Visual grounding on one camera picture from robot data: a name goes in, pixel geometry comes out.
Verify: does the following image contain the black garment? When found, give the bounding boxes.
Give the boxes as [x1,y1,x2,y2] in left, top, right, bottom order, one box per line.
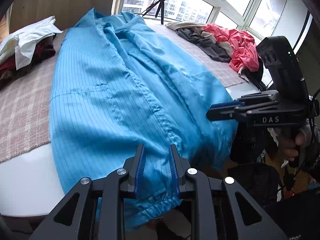
[246,60,268,92]

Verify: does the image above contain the pink garment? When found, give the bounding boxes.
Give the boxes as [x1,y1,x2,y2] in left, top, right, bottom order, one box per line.
[204,23,260,72]

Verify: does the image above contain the pink plaid mat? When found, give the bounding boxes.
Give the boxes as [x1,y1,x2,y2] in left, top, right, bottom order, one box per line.
[0,20,250,163]

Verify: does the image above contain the dark red garment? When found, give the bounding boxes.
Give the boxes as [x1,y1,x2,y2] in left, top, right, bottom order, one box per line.
[0,34,57,74]

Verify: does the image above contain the brown garment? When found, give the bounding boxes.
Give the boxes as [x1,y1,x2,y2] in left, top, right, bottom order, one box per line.
[0,67,19,88]

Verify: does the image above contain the white shirt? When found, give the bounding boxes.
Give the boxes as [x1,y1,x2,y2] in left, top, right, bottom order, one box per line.
[0,16,63,70]

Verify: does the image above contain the blue striped jacket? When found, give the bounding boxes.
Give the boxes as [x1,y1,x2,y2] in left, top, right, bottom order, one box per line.
[49,8,239,232]

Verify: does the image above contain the person's dark clothing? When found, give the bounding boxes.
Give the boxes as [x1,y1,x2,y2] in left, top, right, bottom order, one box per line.
[226,125,320,240]

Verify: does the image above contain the white window frame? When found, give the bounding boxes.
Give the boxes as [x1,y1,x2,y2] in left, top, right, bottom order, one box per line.
[111,0,315,55]

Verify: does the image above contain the dark grey garment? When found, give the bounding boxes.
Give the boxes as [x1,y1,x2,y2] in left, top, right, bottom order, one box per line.
[175,27,232,63]

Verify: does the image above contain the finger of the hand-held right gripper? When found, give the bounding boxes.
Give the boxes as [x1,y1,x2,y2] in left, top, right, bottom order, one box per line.
[209,92,279,110]
[206,106,253,128]

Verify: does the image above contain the beige garment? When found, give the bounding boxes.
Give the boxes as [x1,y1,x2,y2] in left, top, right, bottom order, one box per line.
[165,21,234,55]

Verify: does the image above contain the large wood panel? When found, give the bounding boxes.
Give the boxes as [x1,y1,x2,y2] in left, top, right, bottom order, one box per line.
[9,0,118,34]

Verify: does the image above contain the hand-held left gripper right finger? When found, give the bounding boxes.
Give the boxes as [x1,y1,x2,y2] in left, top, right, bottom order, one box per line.
[169,144,288,240]

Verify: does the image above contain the black tripod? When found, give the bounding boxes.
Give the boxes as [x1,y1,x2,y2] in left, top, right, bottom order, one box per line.
[142,0,170,25]

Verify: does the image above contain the person's right hand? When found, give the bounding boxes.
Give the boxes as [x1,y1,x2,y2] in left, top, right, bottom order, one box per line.
[281,127,313,164]

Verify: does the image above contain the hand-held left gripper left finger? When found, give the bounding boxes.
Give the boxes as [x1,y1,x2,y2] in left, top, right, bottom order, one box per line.
[29,144,147,240]

